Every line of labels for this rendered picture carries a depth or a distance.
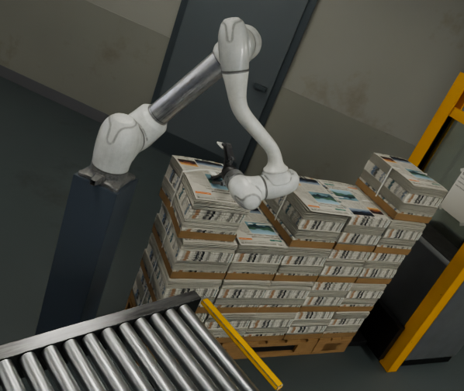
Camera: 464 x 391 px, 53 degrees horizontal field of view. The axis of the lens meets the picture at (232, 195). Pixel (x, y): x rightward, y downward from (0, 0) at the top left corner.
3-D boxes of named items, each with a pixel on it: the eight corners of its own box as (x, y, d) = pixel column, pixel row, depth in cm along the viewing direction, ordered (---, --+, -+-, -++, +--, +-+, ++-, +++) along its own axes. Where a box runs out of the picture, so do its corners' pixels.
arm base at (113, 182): (70, 177, 186) (74, 165, 184) (98, 160, 206) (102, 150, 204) (111, 196, 185) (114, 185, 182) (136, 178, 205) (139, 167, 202)
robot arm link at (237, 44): (249, 70, 165) (257, 66, 177) (246, 16, 158) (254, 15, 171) (213, 73, 168) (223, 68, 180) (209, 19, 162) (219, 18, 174)
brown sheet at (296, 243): (257, 204, 264) (260, 198, 262) (297, 209, 278) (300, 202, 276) (289, 247, 235) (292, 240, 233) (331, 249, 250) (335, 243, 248)
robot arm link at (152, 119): (102, 133, 202) (125, 122, 222) (126, 163, 204) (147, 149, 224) (238, 14, 171) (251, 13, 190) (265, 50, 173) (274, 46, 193)
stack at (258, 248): (122, 312, 273) (162, 193, 237) (284, 310, 330) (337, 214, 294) (135, 367, 243) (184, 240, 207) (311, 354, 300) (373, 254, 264)
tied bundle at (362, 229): (299, 210, 279) (315, 177, 269) (336, 215, 293) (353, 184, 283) (332, 250, 250) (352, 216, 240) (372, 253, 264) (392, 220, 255)
